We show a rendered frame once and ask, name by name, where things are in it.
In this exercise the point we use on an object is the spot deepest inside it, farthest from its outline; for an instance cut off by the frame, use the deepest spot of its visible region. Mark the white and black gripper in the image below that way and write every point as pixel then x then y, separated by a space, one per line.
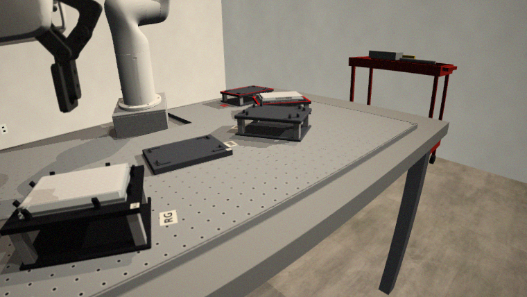
pixel 30 20

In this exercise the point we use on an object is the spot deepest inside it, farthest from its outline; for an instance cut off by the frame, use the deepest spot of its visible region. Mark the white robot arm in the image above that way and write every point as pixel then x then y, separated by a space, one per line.
pixel 132 49

